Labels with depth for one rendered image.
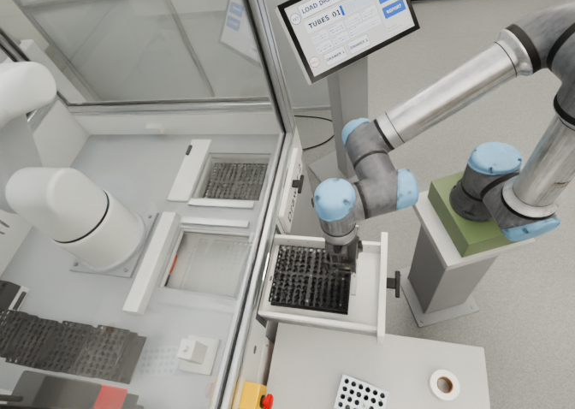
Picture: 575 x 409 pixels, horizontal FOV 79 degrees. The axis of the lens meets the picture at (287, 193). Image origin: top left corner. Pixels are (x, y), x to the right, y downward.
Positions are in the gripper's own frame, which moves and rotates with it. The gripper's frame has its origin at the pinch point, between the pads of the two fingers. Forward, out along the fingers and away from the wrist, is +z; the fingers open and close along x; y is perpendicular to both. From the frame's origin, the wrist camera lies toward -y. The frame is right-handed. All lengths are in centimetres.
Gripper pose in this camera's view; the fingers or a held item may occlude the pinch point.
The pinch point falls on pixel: (346, 258)
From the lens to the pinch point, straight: 96.4
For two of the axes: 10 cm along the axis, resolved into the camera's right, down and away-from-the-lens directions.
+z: 2.0, 5.5, 8.1
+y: -1.8, 8.3, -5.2
